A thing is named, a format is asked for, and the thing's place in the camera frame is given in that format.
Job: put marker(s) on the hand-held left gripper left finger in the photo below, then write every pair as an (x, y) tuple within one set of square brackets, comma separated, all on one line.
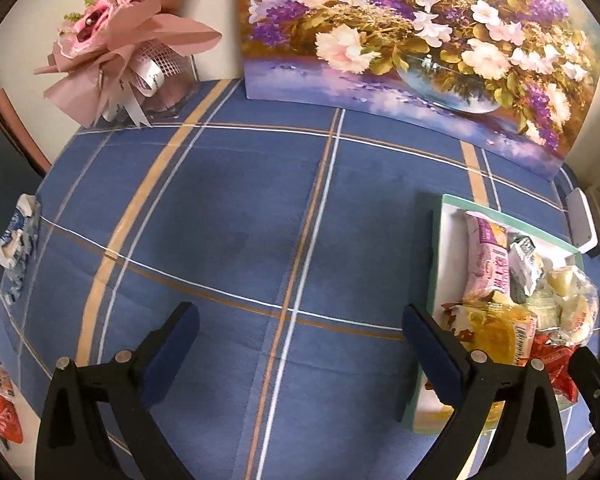
[(172, 355)]

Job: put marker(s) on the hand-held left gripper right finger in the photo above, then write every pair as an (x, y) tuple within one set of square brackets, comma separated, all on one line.
[(430, 355)]

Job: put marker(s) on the orange red patterned packet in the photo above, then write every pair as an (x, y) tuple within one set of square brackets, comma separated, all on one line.
[(455, 320)]

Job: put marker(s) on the red snack packet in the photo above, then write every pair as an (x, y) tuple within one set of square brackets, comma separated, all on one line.
[(555, 360)]

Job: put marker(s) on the yellow orange cake packet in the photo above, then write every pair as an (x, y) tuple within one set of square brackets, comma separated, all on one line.
[(435, 417)]

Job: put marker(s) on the yellow snack packet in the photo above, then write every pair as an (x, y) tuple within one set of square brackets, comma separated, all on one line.
[(495, 330)]

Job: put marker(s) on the clear packet with round bun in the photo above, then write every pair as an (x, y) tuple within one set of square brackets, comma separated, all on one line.
[(577, 315)]

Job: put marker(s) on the pink snack packet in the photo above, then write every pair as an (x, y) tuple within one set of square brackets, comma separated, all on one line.
[(490, 260)]

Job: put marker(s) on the white tray with teal rim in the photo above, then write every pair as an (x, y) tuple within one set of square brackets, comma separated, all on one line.
[(450, 240)]

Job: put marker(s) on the yellow jelly cup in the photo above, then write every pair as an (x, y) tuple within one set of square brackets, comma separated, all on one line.
[(562, 280)]

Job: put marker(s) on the green and white snack packet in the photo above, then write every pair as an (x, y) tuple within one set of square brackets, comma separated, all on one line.
[(525, 265)]

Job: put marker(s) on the blue plaid tablecloth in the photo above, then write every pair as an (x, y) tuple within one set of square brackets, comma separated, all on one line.
[(230, 210)]

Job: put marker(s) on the white power box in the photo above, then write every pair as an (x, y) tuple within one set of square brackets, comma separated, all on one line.
[(582, 220)]

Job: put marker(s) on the orange plastic bag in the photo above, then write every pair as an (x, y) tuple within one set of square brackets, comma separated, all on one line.
[(0, 415)]

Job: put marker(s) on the flower painting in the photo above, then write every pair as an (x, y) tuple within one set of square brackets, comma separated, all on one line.
[(405, 35)]

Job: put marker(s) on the pink flower bouquet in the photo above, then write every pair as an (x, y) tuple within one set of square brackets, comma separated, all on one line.
[(110, 35)]

